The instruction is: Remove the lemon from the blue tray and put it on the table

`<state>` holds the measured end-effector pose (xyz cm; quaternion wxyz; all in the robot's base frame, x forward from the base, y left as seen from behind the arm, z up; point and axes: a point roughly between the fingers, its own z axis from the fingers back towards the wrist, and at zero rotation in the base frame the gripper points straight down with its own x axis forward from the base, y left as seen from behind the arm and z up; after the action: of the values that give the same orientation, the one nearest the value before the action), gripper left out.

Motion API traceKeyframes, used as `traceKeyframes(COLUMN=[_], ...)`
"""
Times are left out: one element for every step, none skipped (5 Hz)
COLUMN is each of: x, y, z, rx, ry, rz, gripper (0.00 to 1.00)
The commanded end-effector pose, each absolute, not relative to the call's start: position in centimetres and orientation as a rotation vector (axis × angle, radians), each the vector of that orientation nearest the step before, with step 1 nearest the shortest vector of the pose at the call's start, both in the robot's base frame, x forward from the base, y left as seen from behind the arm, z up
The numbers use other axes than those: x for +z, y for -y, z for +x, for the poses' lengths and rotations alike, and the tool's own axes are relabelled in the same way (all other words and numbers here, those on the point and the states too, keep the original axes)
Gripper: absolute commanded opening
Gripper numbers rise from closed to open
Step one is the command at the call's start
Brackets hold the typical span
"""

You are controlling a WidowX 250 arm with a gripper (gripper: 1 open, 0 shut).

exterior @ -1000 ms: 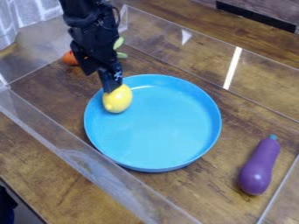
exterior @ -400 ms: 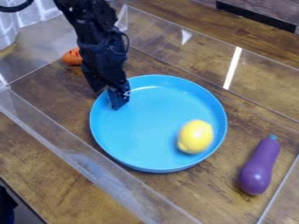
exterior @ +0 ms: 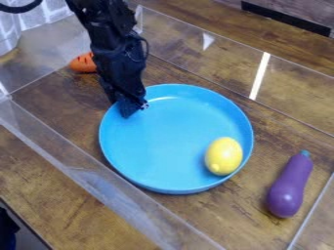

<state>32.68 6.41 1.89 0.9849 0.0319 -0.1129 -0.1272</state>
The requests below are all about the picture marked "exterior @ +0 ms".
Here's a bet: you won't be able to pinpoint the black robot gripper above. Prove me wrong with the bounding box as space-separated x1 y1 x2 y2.
91 37 148 118

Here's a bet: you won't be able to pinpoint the round blue tray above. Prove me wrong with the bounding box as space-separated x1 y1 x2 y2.
99 84 254 194

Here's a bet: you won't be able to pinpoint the yellow toy lemon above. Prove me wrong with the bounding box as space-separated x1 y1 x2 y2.
205 137 243 176

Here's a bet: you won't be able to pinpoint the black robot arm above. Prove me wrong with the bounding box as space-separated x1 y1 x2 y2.
66 0 148 118

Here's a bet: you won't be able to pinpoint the orange toy carrot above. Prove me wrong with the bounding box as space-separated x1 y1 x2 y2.
70 52 96 73

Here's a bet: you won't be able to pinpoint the white patterned curtain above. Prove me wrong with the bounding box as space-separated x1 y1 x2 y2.
0 0 72 57

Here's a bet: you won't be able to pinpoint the purple toy eggplant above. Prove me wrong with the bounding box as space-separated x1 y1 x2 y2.
266 149 313 218

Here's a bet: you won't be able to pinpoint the black cable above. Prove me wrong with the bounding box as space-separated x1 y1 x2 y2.
123 30 151 63

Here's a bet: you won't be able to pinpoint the clear acrylic enclosure wall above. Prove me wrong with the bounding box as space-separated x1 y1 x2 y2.
0 0 334 250

